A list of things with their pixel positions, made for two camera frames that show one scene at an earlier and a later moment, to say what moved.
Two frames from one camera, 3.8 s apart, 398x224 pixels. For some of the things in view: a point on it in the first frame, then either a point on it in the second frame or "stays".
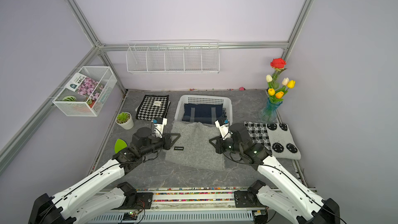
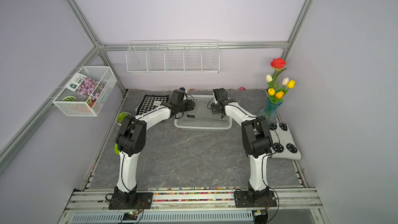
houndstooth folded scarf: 152,107 stays
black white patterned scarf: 276,137 stays
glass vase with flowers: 275,92 stays
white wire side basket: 85,92 stays
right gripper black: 218,144 → 214,110
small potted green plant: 124,120 stays
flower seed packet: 89,88 stays
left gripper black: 168,142 → 190,106
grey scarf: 193,147 → 201,116
